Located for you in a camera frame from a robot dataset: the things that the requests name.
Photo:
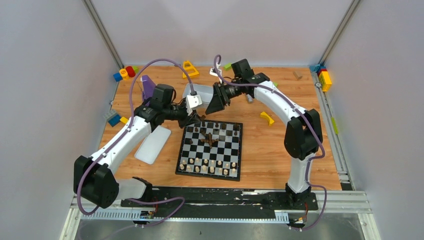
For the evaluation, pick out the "purple metronome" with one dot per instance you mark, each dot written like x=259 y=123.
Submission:
x=148 y=87

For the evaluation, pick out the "silver microphone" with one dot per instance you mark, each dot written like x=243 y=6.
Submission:
x=249 y=99

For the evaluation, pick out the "yellow cylinder block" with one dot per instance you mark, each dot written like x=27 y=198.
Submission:
x=124 y=74

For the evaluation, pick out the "red cylinder block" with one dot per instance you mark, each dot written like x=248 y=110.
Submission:
x=130 y=71

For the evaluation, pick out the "stacked coloured blocks right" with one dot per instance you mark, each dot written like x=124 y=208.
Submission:
x=323 y=76

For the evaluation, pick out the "small yellow block left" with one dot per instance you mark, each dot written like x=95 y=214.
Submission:
x=124 y=120

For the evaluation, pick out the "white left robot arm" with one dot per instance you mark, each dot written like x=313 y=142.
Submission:
x=93 y=176

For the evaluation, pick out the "white rectangular box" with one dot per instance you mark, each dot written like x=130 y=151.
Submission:
x=206 y=93

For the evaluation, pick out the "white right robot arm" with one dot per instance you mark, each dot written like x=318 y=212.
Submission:
x=303 y=134

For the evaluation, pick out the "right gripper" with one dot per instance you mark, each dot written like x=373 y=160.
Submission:
x=220 y=97

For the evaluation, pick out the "white box lid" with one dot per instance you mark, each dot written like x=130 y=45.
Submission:
x=152 y=145

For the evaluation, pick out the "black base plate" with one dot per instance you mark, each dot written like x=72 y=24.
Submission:
x=228 y=203

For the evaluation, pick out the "yellow curved block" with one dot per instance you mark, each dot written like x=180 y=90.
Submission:
x=268 y=118

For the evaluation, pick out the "blue toy block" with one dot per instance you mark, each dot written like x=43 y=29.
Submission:
x=117 y=77

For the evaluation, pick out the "black white chessboard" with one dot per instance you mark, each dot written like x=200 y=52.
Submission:
x=211 y=149

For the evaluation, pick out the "brown wooden block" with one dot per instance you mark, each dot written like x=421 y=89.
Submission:
x=298 y=75

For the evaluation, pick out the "green block near wall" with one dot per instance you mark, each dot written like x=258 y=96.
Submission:
x=227 y=66

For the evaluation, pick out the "yellow triangular toy block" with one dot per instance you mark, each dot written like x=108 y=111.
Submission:
x=190 y=69

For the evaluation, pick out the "blue block left edge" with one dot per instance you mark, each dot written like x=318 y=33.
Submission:
x=114 y=120

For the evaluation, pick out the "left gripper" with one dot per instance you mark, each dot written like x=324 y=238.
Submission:
x=187 y=117

